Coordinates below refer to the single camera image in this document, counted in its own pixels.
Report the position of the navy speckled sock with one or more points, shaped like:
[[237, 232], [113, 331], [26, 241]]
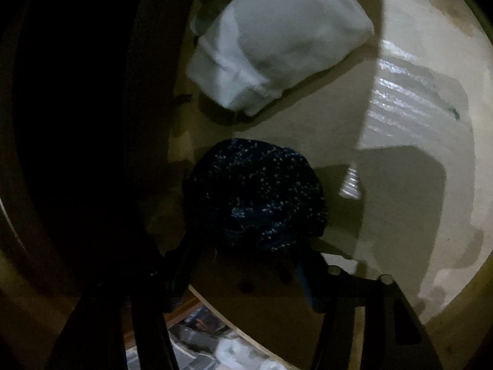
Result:
[[254, 185]]

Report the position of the white drawer liner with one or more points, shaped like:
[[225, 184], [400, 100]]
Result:
[[416, 104]]

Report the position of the white sock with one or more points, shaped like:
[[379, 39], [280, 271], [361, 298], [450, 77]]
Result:
[[277, 38]]

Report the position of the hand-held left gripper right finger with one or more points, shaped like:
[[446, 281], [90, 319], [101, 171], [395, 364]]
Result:
[[308, 285]]

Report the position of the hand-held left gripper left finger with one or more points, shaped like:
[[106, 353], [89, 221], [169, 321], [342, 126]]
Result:
[[177, 277]]

